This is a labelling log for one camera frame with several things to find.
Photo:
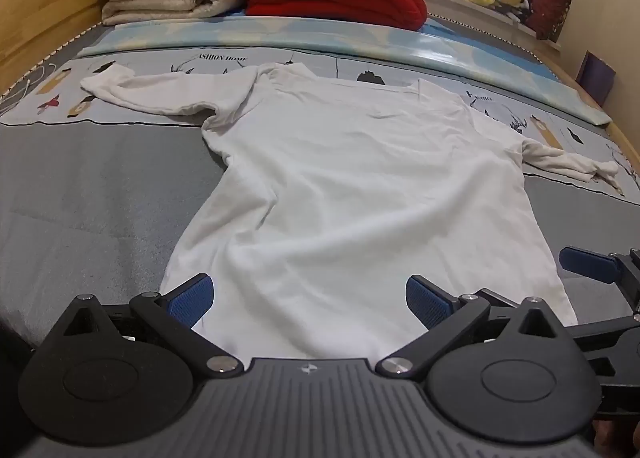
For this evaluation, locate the grey printed bed sheet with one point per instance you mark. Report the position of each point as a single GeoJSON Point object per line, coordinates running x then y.
{"type": "Point", "coordinates": [90, 188]}

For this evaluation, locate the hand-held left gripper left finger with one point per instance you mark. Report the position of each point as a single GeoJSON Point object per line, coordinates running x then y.
{"type": "Point", "coordinates": [192, 299]}

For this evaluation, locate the dark red cushion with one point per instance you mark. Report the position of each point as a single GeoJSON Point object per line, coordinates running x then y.
{"type": "Point", "coordinates": [550, 6]}

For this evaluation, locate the white long-sleeve shirt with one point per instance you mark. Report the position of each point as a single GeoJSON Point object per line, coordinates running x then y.
{"type": "Point", "coordinates": [350, 188]}

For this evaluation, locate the person's right hand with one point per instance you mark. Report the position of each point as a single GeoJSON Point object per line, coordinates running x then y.
{"type": "Point", "coordinates": [620, 440]}

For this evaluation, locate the light blue patterned mat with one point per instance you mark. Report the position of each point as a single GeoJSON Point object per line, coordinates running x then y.
{"type": "Point", "coordinates": [350, 41]}

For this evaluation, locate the purple box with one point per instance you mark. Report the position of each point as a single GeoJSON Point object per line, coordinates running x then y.
{"type": "Point", "coordinates": [595, 76]}

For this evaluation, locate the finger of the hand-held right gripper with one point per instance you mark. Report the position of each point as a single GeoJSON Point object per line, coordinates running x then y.
{"type": "Point", "coordinates": [587, 263]}
{"type": "Point", "coordinates": [620, 343]}

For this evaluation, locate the white window sill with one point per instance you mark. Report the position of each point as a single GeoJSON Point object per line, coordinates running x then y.
{"type": "Point", "coordinates": [470, 13]}

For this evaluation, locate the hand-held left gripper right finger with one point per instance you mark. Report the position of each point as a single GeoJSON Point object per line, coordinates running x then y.
{"type": "Point", "coordinates": [425, 300]}

